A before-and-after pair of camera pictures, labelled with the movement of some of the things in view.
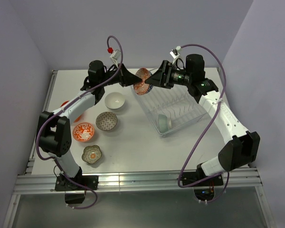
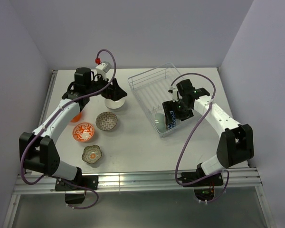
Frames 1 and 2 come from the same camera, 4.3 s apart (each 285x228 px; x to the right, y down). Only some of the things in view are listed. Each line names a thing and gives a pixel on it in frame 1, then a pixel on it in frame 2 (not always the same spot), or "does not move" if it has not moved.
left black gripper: x=126 y=78 to x=118 y=92
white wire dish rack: x=170 y=109 does not move
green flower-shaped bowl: x=91 y=154 does not move
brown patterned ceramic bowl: x=106 y=121 does not move
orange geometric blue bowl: x=143 y=88 to x=170 y=118
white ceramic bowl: x=114 y=100 does not move
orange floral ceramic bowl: x=83 y=132 does not move
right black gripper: x=158 y=79 to x=187 y=115
